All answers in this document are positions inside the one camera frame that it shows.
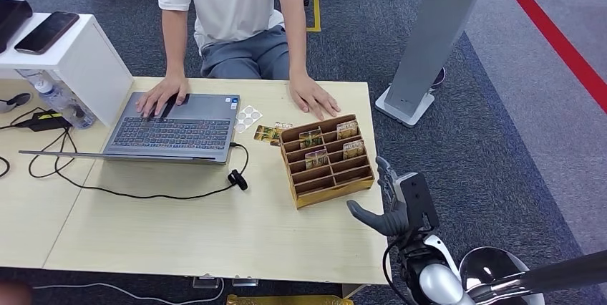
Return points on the person's right hand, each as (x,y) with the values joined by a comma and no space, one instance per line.
(163,94)

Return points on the person's left hand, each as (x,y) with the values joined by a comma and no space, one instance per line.
(310,96)

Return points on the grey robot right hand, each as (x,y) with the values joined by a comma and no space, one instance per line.
(391,222)

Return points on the gold green hotel card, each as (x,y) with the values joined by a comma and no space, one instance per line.
(354,149)
(310,139)
(316,159)
(347,130)
(277,134)

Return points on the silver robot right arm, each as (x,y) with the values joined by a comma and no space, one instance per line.
(441,284)

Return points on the person's left forearm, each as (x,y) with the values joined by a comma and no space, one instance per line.
(296,42)

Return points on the person's right forearm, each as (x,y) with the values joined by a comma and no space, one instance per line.
(174,46)

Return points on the wooden slotted card holder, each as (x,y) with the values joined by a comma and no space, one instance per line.
(332,189)

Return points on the person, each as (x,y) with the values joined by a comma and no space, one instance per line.
(237,9)

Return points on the grey open laptop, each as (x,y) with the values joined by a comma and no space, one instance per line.
(175,132)

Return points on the white round sticker sheet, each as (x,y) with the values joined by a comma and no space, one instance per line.
(247,119)

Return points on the white desk shelf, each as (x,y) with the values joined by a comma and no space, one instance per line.
(85,63)

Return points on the clear plastic water bottle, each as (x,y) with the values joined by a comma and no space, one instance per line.
(57,101)

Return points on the black power adapter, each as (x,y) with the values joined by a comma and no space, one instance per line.
(43,121)

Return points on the yellow object under desk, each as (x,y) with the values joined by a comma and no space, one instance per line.
(289,300)

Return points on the black smartphone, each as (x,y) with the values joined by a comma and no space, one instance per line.
(46,32)

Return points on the grey kiosk stand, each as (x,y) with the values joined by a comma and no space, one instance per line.
(431,42)

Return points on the small grey black device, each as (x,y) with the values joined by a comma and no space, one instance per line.
(16,101)

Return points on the black flat device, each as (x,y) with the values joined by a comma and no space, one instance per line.
(12,18)

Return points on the black metal bar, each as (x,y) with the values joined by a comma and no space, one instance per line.
(564,272)

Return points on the blurred reddish object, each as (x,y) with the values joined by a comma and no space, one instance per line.
(14,293)

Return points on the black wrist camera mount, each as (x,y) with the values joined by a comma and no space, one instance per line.
(419,201)

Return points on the clear desk bracket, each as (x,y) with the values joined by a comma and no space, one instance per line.
(206,282)
(244,282)

